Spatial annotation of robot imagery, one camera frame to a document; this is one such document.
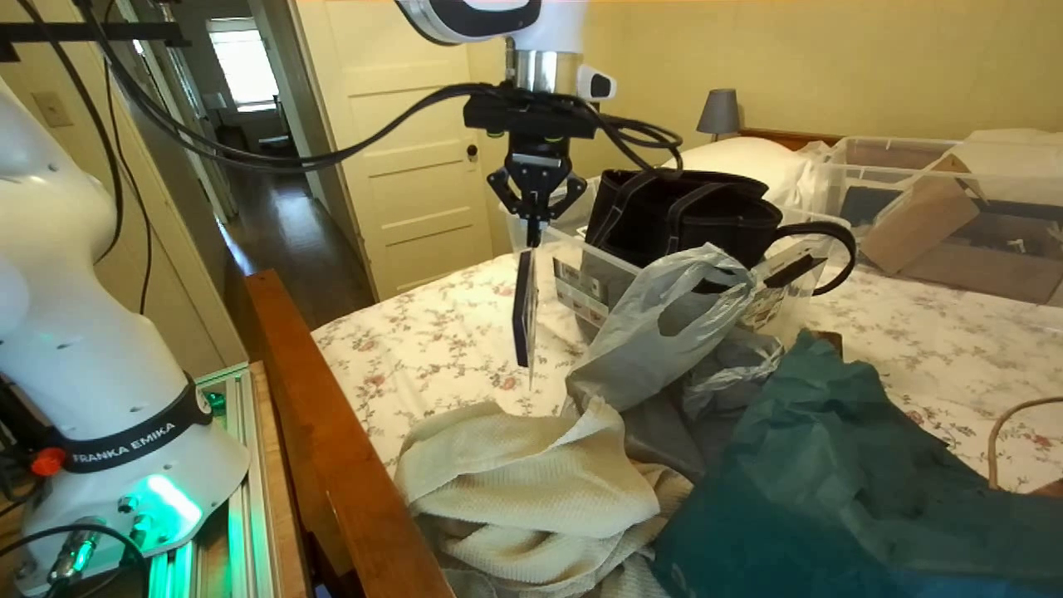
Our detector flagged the wall light switch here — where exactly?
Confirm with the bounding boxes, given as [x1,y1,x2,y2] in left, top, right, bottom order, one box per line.
[30,90,77,131]

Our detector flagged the wooden headboard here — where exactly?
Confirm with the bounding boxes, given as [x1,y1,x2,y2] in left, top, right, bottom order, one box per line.
[737,127,842,152]

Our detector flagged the black metal bar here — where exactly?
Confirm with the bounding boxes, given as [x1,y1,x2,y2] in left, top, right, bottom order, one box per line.
[0,21,186,62]

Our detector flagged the wooden bed footboard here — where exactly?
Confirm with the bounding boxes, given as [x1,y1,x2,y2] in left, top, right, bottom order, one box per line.
[226,267,459,598]

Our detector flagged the bright hallway window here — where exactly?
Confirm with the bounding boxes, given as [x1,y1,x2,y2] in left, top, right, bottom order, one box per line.
[205,12,281,111]

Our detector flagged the tan cable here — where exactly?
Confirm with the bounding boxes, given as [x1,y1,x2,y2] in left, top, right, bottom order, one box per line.
[982,396,1063,492]

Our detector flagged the grey table lamp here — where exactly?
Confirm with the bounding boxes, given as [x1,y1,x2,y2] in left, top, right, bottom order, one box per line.
[693,85,748,142]

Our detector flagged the cream knit towel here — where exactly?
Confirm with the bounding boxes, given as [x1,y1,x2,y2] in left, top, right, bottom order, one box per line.
[393,393,693,598]

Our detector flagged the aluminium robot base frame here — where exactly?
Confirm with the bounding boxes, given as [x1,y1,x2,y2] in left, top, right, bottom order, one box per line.
[144,361,311,598]

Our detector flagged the teal cloth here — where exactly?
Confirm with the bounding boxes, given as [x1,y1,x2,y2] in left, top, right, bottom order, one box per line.
[652,330,1063,598]

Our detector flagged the brown cardboard box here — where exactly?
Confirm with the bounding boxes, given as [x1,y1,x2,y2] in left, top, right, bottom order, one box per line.
[861,169,982,279]

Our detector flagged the long black arm cable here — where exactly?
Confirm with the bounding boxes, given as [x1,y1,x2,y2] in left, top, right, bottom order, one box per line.
[64,0,512,173]

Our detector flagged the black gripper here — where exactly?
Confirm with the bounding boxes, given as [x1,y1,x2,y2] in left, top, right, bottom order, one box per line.
[484,130,590,250]

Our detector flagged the black looped wrist cable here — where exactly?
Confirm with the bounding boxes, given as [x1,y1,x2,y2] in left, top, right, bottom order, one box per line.
[593,109,686,175]

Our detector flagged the floral bed sheet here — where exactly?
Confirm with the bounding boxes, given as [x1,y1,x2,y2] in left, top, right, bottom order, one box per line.
[310,244,1063,494]

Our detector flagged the clear plastic storage box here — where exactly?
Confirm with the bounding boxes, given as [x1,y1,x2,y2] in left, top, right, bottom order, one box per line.
[495,180,858,334]

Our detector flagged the thin black hanging cable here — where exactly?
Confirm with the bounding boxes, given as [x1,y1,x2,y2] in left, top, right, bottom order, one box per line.
[12,0,158,319]

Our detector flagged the black leather handbag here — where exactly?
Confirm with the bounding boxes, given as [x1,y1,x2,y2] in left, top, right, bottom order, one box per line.
[582,167,861,300]

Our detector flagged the white pillow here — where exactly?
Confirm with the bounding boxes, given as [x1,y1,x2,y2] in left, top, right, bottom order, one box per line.
[673,131,830,211]

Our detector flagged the pale cardboard sheet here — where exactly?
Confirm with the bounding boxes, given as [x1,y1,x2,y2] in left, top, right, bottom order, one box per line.
[952,127,1063,208]

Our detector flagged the grey plastic bag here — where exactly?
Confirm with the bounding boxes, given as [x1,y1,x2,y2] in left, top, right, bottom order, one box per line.
[562,241,766,418]

